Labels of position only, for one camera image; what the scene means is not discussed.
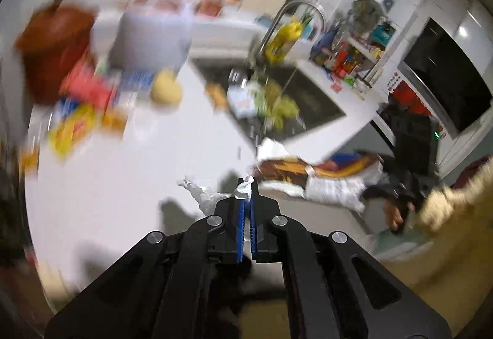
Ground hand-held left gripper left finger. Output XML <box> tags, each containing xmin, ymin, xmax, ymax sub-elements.
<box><xmin>44</xmin><ymin>190</ymin><xmax>252</xmax><ymax>339</ymax></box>

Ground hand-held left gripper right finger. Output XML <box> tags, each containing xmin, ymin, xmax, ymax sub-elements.
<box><xmin>250</xmin><ymin>184</ymin><xmax>452</xmax><ymax>339</ymax></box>

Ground white paper scrap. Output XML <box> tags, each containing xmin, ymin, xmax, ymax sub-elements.
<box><xmin>233</xmin><ymin>176</ymin><xmax>255</xmax><ymax>201</ymax></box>

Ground person's right hand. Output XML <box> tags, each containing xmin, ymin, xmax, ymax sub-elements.
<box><xmin>385</xmin><ymin>200</ymin><xmax>414</xmax><ymax>234</ymax></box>

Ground crumpled white plastic wrap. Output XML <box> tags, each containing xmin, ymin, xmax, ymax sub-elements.
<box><xmin>176</xmin><ymin>177</ymin><xmax>228</xmax><ymax>214</ymax></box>

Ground red paper decoration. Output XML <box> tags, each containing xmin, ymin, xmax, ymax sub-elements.
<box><xmin>387</xmin><ymin>71</ymin><xmax>432</xmax><ymax>114</ymax></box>

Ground brown orange snack wrapper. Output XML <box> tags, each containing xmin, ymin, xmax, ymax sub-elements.
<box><xmin>256</xmin><ymin>157</ymin><xmax>314</xmax><ymax>183</ymax></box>

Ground blue yellow wrapper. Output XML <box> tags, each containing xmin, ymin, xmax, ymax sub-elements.
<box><xmin>320</xmin><ymin>152</ymin><xmax>380</xmax><ymax>176</ymax></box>

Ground black glass appliance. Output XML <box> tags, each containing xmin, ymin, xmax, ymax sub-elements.
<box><xmin>402</xmin><ymin>17</ymin><xmax>493</xmax><ymax>133</ymax></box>

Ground steel kitchen sink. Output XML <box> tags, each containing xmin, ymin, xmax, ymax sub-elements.
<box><xmin>190</xmin><ymin>58</ymin><xmax>347</xmax><ymax>149</ymax></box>

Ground cluttered condiment rack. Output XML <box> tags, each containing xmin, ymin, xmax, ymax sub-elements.
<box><xmin>310</xmin><ymin>0</ymin><xmax>397</xmax><ymax>93</ymax></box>

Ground green leafy vegetables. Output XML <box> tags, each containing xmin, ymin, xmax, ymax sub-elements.
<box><xmin>254</xmin><ymin>81</ymin><xmax>301</xmax><ymax>129</ymax></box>

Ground white blue carton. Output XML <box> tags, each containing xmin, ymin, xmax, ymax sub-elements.
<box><xmin>227</xmin><ymin>87</ymin><xmax>257</xmax><ymax>118</ymax></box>

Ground orange food scrap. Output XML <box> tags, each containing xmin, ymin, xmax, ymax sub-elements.
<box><xmin>206</xmin><ymin>83</ymin><xmax>228</xmax><ymax>108</ymax></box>

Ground yellow round potato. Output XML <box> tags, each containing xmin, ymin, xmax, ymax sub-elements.
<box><xmin>150</xmin><ymin>69</ymin><xmax>183</xmax><ymax>104</ymax></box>

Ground small orange packet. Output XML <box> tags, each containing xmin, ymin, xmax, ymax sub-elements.
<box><xmin>102</xmin><ymin>110</ymin><xmax>128</xmax><ymax>135</ymax></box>

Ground yellow dish soap bottle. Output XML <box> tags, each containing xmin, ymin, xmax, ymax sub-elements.
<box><xmin>266</xmin><ymin>17</ymin><xmax>303</xmax><ymax>62</ymax></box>

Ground blue tissue packet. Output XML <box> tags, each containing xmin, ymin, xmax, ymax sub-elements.
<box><xmin>119</xmin><ymin>71</ymin><xmax>153</xmax><ymax>93</ymax></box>

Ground curved steel faucet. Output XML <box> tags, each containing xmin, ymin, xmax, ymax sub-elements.
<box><xmin>248</xmin><ymin>0</ymin><xmax>328</xmax><ymax>66</ymax></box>

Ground yellow snack packet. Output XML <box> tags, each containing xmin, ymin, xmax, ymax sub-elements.
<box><xmin>48</xmin><ymin>104</ymin><xmax>103</xmax><ymax>157</ymax></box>

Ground red snack packet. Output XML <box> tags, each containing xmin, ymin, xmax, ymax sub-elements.
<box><xmin>62</xmin><ymin>58</ymin><xmax>116</xmax><ymax>108</ymax></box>

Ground white kitchen appliance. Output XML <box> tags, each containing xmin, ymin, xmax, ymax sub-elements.
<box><xmin>110</xmin><ymin>2</ymin><xmax>193</xmax><ymax>72</ymax></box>

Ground red electric cooker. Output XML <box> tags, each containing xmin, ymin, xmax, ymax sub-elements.
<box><xmin>15</xmin><ymin>4</ymin><xmax>97</xmax><ymax>104</ymax></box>

